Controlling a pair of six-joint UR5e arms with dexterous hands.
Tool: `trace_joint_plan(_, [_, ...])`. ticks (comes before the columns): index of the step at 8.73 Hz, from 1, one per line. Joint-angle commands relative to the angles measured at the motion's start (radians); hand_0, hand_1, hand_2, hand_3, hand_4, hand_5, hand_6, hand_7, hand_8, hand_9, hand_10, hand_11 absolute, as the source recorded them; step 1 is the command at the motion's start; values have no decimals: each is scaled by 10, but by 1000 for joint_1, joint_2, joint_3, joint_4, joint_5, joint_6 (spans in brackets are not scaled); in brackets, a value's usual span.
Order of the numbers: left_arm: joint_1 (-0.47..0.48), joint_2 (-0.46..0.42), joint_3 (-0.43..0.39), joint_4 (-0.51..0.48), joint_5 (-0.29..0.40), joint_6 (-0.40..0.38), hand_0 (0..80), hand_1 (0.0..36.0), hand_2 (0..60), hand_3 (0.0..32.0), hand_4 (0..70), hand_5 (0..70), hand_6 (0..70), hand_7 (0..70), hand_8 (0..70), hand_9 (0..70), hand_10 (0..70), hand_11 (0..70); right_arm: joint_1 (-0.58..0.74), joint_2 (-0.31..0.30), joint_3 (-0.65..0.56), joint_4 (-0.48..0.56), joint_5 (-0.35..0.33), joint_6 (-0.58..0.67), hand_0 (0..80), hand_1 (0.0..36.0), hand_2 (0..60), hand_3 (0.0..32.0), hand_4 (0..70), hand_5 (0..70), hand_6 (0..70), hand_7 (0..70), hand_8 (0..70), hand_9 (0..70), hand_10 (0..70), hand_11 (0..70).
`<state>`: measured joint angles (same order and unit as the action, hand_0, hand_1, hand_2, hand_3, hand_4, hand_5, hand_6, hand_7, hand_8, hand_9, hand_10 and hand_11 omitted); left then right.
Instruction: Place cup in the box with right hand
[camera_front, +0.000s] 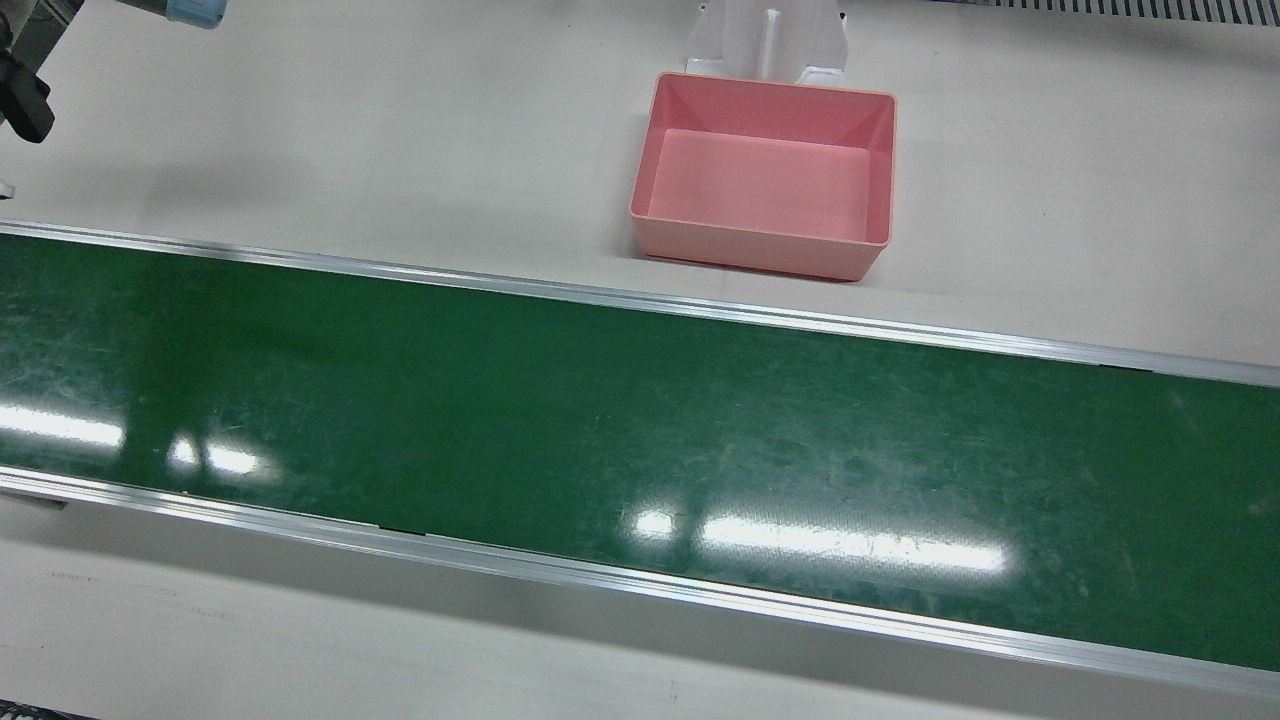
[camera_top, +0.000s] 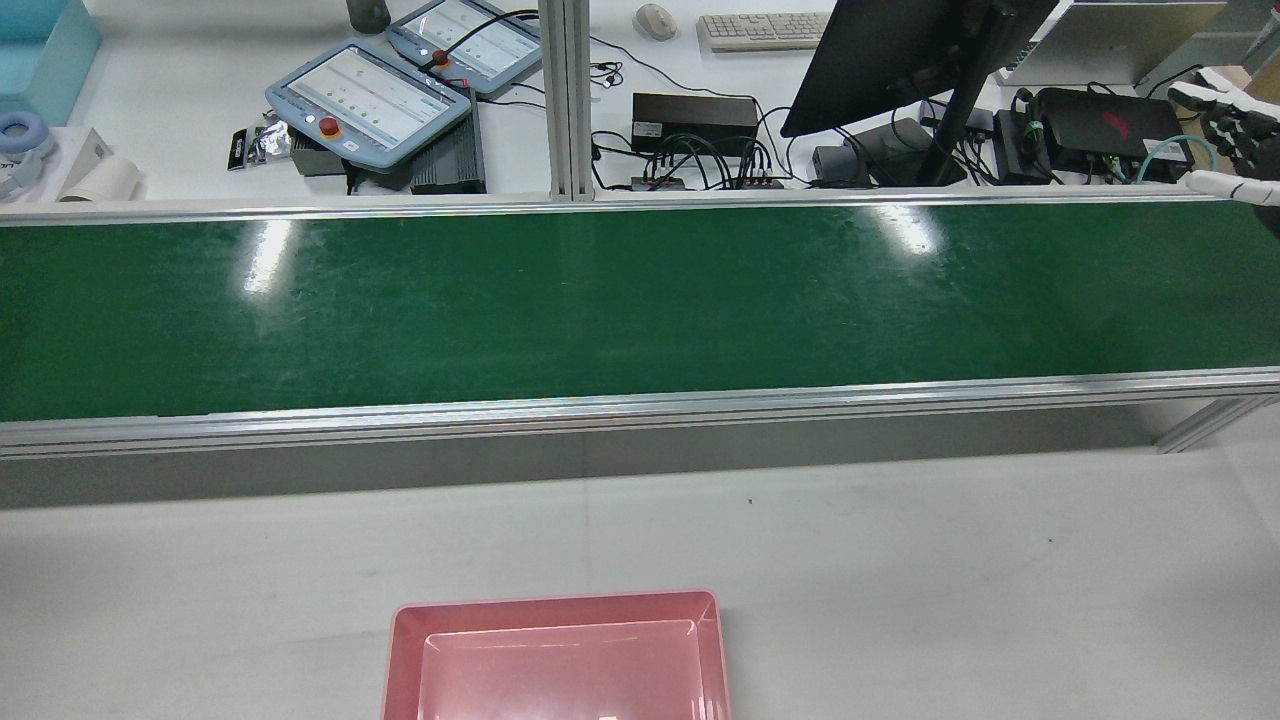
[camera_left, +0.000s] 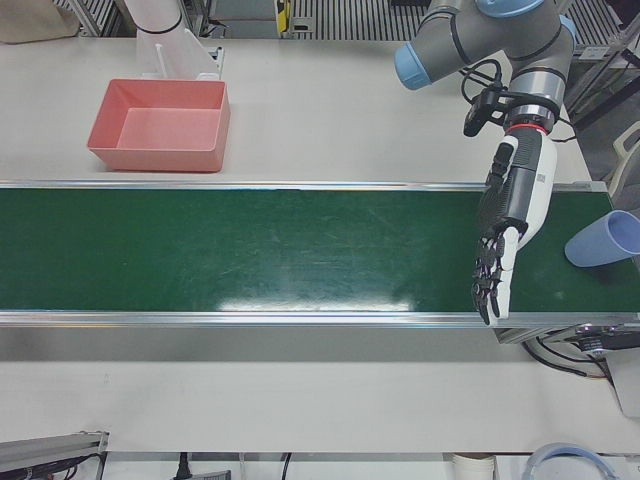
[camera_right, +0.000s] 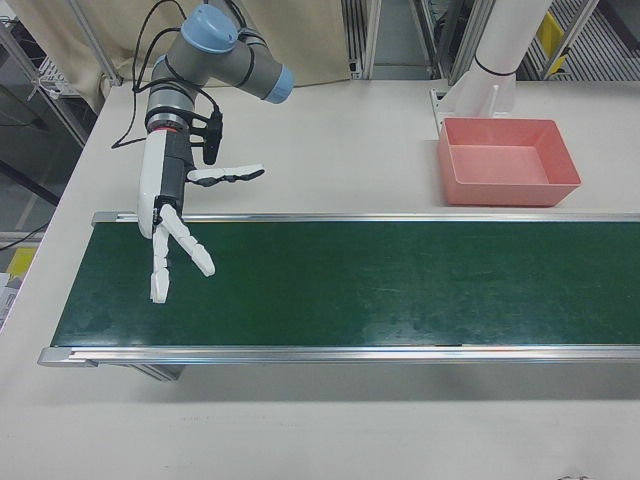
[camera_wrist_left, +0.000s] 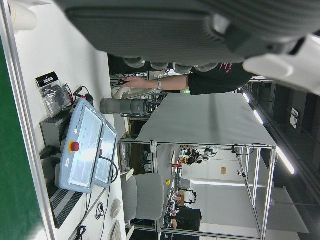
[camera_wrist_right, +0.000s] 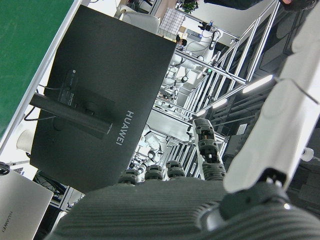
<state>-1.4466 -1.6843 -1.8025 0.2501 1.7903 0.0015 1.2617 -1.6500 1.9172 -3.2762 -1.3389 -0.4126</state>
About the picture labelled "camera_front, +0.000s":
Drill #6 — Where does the pink plastic box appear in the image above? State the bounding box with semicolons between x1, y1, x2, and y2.
629;71;898;282

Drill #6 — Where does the green conveyor belt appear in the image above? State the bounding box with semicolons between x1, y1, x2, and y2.
0;233;1280;673

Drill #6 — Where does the metal grille strip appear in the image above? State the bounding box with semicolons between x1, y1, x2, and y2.
928;0;1280;27

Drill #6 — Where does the aluminium conveyor side rail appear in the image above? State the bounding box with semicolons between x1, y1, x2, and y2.
0;219;1280;389
0;465;1280;702

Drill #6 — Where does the white camera stand base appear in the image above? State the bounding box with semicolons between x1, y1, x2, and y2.
684;0;852;87

